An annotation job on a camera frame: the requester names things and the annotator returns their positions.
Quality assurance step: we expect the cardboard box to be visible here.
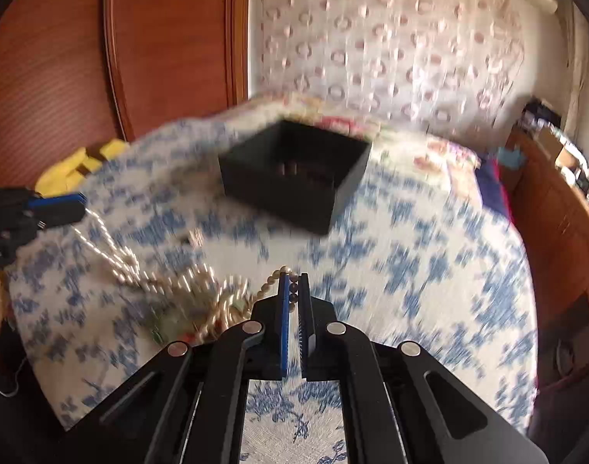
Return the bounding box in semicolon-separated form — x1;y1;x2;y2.
539;128;578;167

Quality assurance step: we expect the yellow cloth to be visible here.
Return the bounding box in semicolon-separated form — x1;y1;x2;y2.
35;138;130;199

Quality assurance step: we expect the pearl bead necklace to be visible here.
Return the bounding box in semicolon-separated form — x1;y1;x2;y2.
178;265;295;345

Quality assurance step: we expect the dark blue red cloth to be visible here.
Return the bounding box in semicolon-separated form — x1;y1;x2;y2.
473;156;514;219

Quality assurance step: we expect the wooden headboard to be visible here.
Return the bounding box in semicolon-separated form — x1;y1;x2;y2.
0;0;253;190

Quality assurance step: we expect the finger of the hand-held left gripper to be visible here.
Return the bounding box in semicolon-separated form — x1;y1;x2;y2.
27;192;86;210
32;200;87;229

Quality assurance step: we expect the pearl bead necklaces pile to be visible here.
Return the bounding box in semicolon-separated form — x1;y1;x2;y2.
74;212;218;300

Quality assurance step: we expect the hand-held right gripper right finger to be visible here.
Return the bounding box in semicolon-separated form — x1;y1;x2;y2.
297;273;553;464

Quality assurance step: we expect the pink floral quilt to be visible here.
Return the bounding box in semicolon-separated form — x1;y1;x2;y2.
246;91;485;189

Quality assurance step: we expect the black square box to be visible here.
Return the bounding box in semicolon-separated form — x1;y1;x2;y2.
218;119;373;236

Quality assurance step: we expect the wooden side cabinet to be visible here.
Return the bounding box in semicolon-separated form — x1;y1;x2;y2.
503;127;589;390

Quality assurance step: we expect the green bead bracelet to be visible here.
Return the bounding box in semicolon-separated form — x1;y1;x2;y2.
151;300;199;345

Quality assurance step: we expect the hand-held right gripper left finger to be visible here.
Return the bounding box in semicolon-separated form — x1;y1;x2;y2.
57;273;293;464

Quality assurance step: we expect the white pink patterned sheet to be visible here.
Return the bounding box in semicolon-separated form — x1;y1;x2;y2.
248;0;574;155

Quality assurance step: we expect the white thin cable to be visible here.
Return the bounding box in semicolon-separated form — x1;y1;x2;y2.
0;345;22;398

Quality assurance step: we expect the blue floral blanket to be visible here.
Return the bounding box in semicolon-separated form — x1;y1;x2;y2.
7;106;540;464

